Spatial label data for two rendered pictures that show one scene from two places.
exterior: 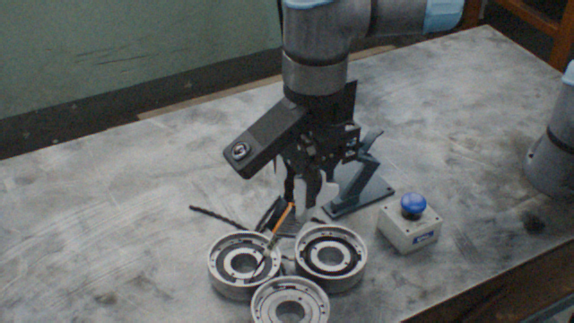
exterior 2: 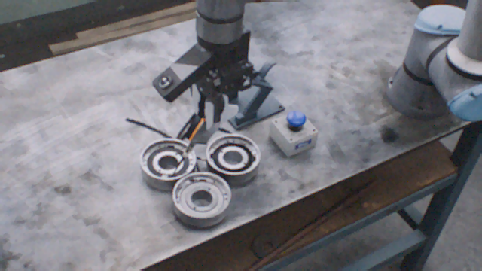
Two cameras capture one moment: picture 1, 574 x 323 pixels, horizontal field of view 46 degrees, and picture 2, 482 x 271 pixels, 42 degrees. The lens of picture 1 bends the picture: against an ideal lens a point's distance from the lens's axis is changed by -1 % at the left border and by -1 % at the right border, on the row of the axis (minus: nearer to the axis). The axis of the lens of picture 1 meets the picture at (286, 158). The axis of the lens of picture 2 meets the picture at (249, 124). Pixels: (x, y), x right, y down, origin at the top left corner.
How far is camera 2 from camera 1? 0.23 m
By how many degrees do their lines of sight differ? 6
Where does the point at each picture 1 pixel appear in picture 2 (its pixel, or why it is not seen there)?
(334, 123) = (233, 62)
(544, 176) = (400, 98)
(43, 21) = not seen: outside the picture
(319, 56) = (221, 16)
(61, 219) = (24, 128)
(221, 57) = not seen: outside the picture
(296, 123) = (205, 62)
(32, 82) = not seen: outside the picture
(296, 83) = (205, 35)
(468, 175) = (343, 96)
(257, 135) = (178, 70)
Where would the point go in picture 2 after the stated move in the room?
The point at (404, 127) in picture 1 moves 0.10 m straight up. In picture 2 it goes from (295, 57) to (301, 23)
